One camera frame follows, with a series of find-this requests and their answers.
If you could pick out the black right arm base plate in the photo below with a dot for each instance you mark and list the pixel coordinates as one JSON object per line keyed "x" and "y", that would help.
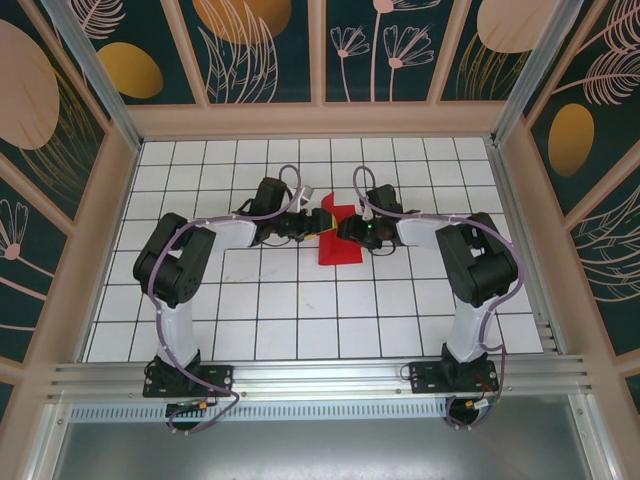
{"x": 425, "y": 377}

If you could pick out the aluminium side rail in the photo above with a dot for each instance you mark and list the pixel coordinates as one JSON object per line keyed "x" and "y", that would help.
{"x": 526, "y": 250}

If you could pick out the red cloth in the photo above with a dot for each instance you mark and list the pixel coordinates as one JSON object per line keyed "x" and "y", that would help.
{"x": 340, "y": 252}

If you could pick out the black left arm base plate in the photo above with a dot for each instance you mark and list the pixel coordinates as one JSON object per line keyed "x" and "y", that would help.
{"x": 220, "y": 380}

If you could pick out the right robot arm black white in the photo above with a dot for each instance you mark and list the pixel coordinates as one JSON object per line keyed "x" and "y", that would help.
{"x": 467, "y": 330}

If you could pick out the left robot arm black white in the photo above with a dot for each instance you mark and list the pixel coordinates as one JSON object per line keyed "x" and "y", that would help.
{"x": 175, "y": 330}

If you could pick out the grey metal panel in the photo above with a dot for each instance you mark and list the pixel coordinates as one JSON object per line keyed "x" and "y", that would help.
{"x": 320, "y": 450}

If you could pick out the aluminium mounting rail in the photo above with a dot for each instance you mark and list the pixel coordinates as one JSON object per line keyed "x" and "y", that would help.
{"x": 320, "y": 375}

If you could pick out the aluminium frame post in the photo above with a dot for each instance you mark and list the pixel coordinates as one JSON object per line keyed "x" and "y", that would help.
{"x": 97, "y": 75}
{"x": 530, "y": 75}

